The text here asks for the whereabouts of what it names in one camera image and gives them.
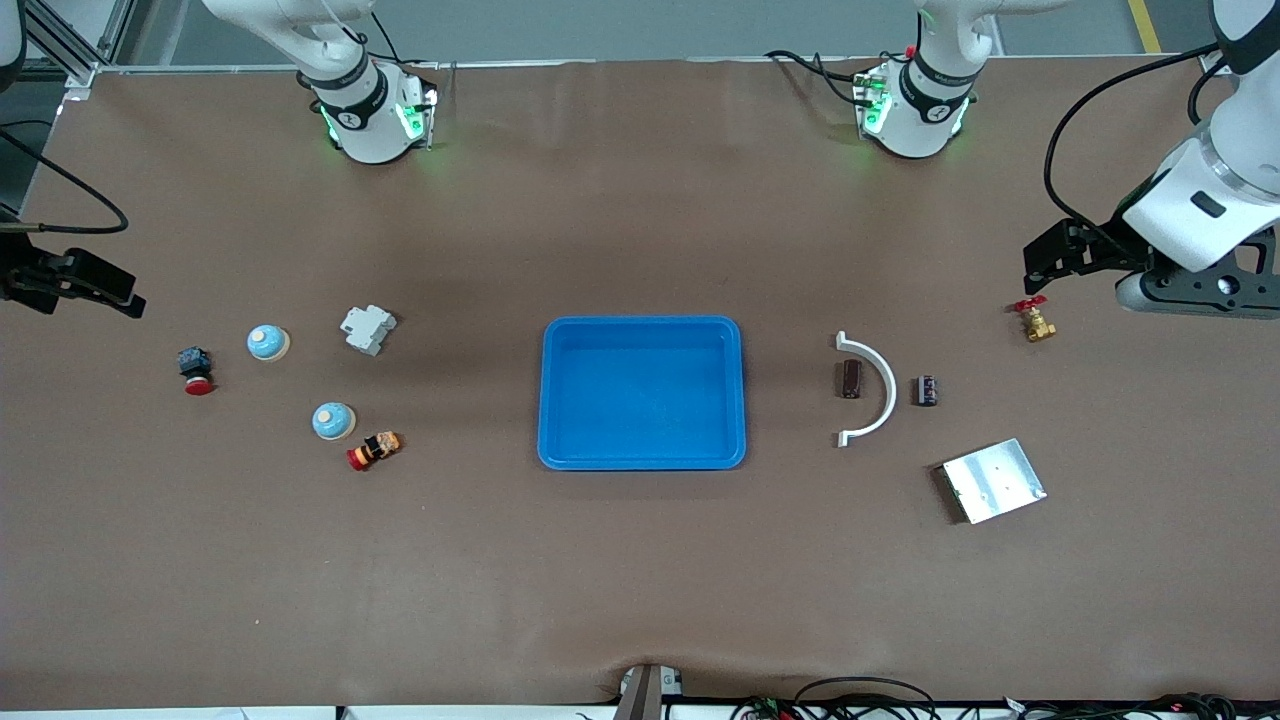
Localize silver metal plate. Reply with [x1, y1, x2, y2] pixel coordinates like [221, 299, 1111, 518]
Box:
[938, 438, 1048, 525]

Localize white circuit breaker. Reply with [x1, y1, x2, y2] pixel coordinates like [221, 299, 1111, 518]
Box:
[340, 304, 398, 357]

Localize red yellow emergency stop button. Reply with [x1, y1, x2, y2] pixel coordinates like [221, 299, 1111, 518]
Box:
[346, 431, 404, 472]

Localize blue plastic tray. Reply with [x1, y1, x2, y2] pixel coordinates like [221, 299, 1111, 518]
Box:
[537, 316, 748, 472]

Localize grey table edge clamp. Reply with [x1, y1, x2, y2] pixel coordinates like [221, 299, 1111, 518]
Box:
[613, 664, 686, 720]

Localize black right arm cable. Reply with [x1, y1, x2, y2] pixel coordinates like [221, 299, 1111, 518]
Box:
[0, 128, 131, 236]

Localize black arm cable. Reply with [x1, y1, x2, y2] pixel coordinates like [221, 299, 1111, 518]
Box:
[1043, 44, 1229, 243]
[0, 128, 131, 236]

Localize brass valve red handle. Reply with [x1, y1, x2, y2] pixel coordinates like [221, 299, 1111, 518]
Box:
[1012, 296, 1058, 344]

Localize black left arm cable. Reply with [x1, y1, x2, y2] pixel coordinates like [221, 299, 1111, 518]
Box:
[1043, 44, 1229, 243]

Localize red push button switch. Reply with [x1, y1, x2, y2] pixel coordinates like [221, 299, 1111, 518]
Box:
[177, 346, 216, 397]

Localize white curved plastic bracket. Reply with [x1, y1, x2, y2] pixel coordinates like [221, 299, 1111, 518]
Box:
[835, 331, 898, 448]

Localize black base cable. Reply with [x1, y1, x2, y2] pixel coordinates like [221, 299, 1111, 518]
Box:
[765, 50, 871, 106]
[345, 0, 407, 67]

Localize black looped cable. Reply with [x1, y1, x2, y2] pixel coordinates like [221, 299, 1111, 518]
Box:
[795, 677, 939, 720]

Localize black cable bundle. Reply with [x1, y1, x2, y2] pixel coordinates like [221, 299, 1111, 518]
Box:
[1000, 693, 1241, 720]

